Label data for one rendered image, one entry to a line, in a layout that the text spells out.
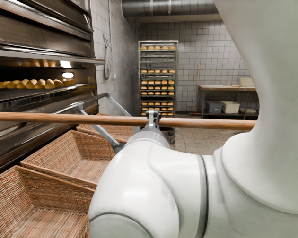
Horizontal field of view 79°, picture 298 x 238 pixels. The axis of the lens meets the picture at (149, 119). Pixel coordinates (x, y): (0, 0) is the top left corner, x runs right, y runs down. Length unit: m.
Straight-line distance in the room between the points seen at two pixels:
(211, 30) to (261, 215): 5.54
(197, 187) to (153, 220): 0.06
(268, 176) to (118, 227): 0.14
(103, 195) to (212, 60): 5.49
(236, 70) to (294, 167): 5.61
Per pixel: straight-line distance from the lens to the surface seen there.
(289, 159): 0.19
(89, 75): 2.17
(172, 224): 0.20
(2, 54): 0.99
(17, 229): 1.22
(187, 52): 5.52
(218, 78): 5.66
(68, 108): 0.92
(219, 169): 0.22
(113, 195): 0.19
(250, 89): 5.05
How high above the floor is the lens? 1.34
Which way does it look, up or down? 15 degrees down
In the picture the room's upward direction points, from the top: straight up
